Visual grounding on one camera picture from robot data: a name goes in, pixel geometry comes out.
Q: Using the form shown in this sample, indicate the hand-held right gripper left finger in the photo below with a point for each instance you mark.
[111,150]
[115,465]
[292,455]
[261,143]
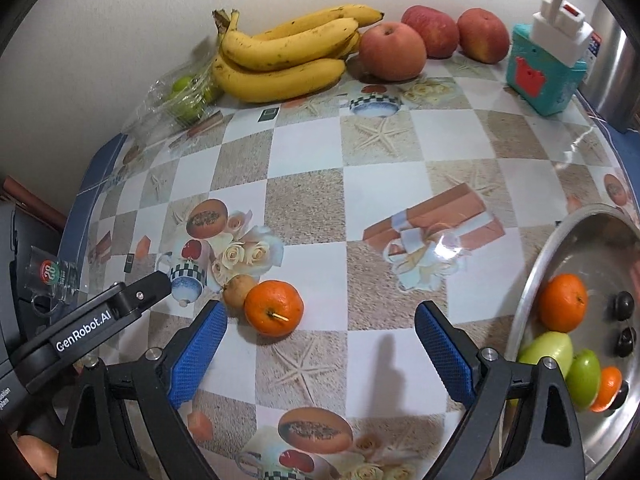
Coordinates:
[195,355]

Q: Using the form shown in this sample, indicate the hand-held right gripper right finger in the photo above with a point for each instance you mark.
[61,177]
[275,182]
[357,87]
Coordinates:
[445,355]

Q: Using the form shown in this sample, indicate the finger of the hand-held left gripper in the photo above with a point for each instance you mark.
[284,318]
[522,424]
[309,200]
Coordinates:
[142,292]

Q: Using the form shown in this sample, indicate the brown kiwi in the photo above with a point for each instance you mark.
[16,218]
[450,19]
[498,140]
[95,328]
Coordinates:
[239,292]

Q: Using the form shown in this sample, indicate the orange mandarin with stem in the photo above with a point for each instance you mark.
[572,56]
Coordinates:
[272,307]

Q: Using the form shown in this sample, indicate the green mango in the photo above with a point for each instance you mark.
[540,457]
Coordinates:
[582,377]

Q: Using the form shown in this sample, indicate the stainless steel bowl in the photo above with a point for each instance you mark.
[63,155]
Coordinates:
[575,245]

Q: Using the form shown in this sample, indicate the person's left hand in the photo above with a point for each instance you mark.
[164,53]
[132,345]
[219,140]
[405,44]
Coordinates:
[40,460]

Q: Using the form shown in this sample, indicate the glass mug with round label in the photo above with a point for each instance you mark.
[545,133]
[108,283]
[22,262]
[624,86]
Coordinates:
[55,272]

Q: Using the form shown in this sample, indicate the clear plastic clamshell box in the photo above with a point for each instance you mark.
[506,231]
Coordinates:
[150,110]

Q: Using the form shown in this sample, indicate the small green fruit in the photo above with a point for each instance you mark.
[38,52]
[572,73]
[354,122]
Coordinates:
[181,84]
[189,110]

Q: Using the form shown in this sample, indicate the checked printed tablecloth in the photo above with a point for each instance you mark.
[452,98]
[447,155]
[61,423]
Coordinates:
[310,145]

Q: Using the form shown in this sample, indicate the yellow banana bunch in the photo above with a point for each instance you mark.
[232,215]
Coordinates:
[280,80]

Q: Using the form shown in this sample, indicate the teal plastic box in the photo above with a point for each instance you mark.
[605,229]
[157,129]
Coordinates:
[530,80]

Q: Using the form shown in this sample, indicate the large red apple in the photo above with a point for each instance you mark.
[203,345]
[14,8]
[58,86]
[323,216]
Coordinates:
[392,50]

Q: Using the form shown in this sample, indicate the dark red apple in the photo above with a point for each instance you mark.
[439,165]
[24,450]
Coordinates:
[435,30]

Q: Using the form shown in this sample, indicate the stainless steel thermos jug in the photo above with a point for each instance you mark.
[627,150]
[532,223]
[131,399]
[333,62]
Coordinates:
[615,75]

